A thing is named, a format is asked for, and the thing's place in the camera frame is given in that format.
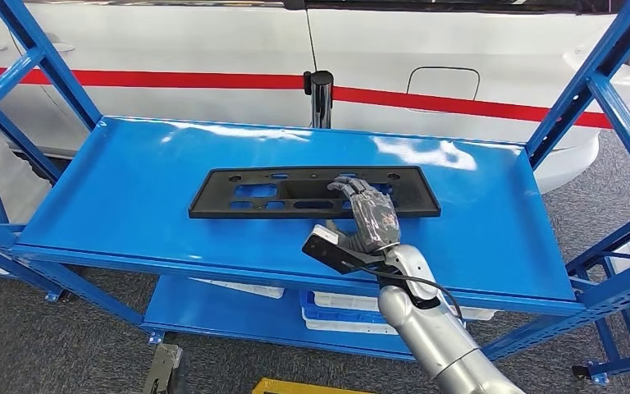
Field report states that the black plastic panel part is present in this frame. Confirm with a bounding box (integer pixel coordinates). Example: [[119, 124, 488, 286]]
[[188, 165, 442, 220]]

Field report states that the yellow floor tape square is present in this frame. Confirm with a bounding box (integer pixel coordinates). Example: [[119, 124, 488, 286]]
[[252, 377, 361, 394]]

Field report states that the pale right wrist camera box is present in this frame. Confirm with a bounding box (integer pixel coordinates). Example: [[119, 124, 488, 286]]
[[308, 223, 343, 247]]

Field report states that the white car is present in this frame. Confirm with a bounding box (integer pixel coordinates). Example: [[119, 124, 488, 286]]
[[0, 0, 630, 195]]

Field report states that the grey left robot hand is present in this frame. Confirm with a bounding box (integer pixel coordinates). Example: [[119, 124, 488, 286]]
[[176, 350, 190, 394]]

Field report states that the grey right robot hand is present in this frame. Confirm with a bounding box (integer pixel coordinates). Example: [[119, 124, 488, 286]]
[[326, 175, 402, 255]]

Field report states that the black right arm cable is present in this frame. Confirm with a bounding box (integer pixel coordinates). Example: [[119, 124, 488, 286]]
[[357, 265, 464, 323]]

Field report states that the red barrier belt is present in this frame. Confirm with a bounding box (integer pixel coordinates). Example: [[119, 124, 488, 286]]
[[0, 66, 630, 135]]

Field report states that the black right wrist camera bracket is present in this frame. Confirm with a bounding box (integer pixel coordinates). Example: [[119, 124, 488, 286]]
[[301, 235, 390, 277]]

